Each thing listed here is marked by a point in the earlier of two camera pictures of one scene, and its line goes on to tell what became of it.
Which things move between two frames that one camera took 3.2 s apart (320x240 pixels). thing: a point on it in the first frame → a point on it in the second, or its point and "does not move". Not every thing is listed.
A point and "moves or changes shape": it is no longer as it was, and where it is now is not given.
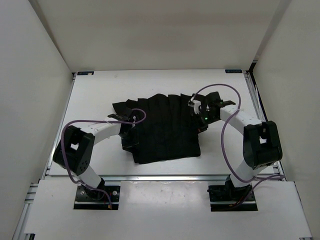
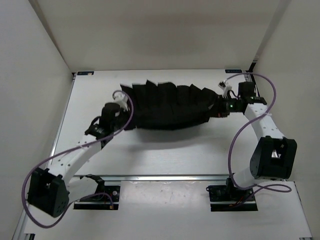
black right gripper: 198,126 → 219,111
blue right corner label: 233,71 does not move
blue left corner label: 85,73 does not move
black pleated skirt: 170,130 moves or changes shape
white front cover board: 165,208 does not move
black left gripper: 134,141 → 127,113
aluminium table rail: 160,178 does not move
